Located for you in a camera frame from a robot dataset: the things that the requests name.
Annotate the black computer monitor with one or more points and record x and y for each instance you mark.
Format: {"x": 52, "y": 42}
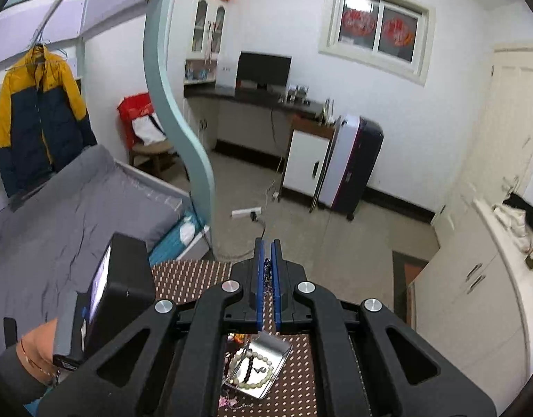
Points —
{"x": 264, "y": 69}

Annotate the dark desk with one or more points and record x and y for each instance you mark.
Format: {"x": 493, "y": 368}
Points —
{"x": 249, "y": 95}

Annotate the black cloth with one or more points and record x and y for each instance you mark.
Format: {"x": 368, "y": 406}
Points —
{"x": 527, "y": 206}

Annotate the small white cabinet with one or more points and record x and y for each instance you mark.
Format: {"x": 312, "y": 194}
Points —
{"x": 303, "y": 160}

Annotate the person's left hand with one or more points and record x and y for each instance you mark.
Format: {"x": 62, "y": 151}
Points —
{"x": 38, "y": 339}

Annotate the white glass door cabinet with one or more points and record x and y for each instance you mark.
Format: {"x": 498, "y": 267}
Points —
{"x": 196, "y": 26}

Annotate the white tote bag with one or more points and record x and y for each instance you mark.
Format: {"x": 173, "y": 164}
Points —
{"x": 148, "y": 130}

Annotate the grey metal bin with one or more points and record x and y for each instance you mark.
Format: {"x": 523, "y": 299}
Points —
{"x": 278, "y": 356}

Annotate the teal bunk bed frame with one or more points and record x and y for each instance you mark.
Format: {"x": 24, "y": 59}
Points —
{"x": 179, "y": 117}

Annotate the red round window decoration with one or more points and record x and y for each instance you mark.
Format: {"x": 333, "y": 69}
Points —
{"x": 358, "y": 21}
{"x": 397, "y": 31}

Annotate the red bag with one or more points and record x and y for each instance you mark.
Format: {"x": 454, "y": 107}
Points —
{"x": 133, "y": 108}

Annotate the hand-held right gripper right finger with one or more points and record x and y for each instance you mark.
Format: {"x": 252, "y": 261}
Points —
{"x": 275, "y": 286}

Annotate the grey bedding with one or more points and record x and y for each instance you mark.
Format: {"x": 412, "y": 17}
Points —
{"x": 53, "y": 226}

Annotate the pile of bead jewelry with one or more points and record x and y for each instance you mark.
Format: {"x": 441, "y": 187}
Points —
{"x": 231, "y": 401}

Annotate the person's left forearm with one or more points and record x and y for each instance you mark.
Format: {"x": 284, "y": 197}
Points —
{"x": 14, "y": 373}

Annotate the cream sideboard cabinet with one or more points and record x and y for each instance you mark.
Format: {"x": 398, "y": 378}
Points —
{"x": 475, "y": 291}

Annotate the white power strip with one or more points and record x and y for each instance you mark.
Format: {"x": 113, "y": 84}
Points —
{"x": 245, "y": 213}

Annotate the yellow and navy jacket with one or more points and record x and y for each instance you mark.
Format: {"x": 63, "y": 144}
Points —
{"x": 36, "y": 130}

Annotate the white framed window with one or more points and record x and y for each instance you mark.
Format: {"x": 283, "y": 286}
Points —
{"x": 329, "y": 17}

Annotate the cream door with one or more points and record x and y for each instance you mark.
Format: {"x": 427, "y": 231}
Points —
{"x": 501, "y": 130}

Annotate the small desk frame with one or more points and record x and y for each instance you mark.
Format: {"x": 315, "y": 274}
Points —
{"x": 297, "y": 93}

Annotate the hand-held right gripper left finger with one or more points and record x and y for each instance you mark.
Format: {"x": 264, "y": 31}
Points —
{"x": 260, "y": 286}

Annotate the metal clothes hanger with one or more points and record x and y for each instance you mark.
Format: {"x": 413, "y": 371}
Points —
{"x": 40, "y": 45}

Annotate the white and purple suitcase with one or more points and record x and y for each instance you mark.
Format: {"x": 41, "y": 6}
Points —
{"x": 357, "y": 160}

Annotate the white carton box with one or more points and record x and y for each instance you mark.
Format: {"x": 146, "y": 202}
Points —
{"x": 227, "y": 76}

